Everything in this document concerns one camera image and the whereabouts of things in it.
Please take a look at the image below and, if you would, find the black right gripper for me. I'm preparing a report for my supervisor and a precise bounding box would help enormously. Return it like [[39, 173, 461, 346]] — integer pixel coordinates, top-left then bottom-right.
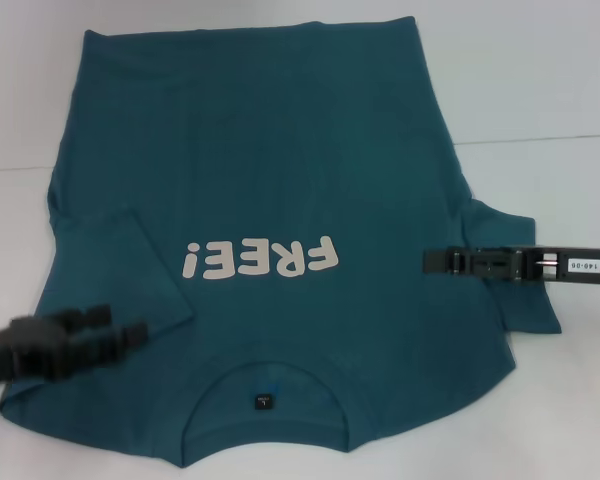
[[423, 243, 600, 288]]

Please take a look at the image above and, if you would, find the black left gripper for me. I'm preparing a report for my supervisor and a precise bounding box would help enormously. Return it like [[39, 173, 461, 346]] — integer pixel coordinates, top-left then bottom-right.
[[0, 303, 150, 387]]

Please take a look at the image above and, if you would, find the blue t-shirt with FREE print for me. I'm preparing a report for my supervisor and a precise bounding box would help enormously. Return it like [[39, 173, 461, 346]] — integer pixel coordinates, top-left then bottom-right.
[[0, 15, 564, 469]]

